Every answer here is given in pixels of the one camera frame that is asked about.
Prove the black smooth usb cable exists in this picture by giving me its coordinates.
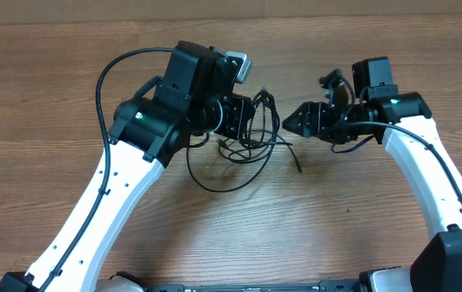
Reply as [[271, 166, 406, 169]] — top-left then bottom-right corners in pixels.
[[216, 88, 303, 176]]

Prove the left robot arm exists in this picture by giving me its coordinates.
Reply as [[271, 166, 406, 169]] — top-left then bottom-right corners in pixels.
[[0, 41, 252, 291]]

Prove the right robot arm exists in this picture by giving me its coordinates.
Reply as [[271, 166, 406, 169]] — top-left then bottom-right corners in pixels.
[[283, 57, 462, 291]]

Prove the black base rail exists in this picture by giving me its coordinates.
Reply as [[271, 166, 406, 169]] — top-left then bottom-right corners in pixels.
[[145, 279, 368, 292]]

